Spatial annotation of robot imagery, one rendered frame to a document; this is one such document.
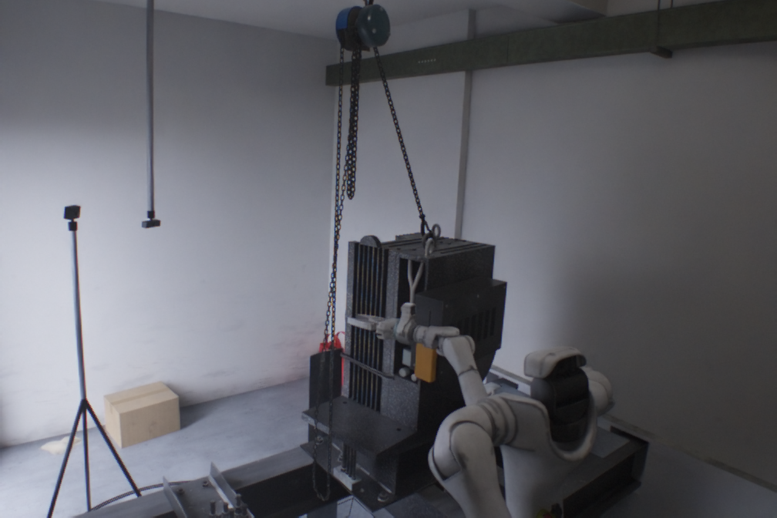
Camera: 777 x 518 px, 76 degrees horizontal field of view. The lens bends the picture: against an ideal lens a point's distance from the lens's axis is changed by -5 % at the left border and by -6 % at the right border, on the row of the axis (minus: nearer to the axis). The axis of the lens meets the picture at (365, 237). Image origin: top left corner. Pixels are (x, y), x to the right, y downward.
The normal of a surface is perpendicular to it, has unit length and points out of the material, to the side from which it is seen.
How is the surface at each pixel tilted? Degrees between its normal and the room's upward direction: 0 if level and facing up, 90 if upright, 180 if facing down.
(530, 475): 101
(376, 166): 90
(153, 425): 90
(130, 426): 90
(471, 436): 38
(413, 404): 90
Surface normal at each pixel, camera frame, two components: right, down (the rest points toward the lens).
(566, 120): -0.80, 0.07
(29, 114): 0.59, 0.16
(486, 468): 0.48, -0.41
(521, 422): -0.66, 0.04
